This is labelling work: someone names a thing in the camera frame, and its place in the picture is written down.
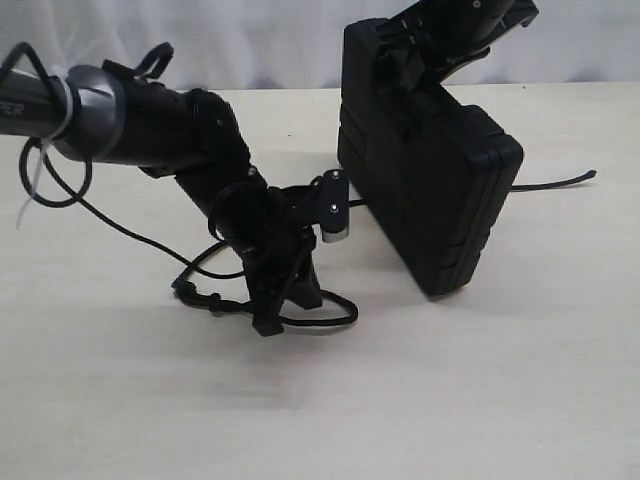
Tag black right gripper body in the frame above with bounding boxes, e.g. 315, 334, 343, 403
375, 0, 539, 83

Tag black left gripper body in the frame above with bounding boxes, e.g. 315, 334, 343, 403
209, 182, 316, 300

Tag black cord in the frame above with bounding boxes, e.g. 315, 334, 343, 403
171, 169, 597, 331

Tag black plastic carrying case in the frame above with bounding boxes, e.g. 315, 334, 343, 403
337, 19, 524, 298

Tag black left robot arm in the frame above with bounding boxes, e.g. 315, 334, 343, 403
1, 59, 325, 337

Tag white zip tie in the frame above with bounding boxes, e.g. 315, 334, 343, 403
16, 65, 73, 230

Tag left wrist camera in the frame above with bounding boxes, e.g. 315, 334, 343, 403
290, 169, 350, 243

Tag black thin arm cable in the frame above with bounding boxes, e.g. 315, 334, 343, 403
0, 42, 251, 281

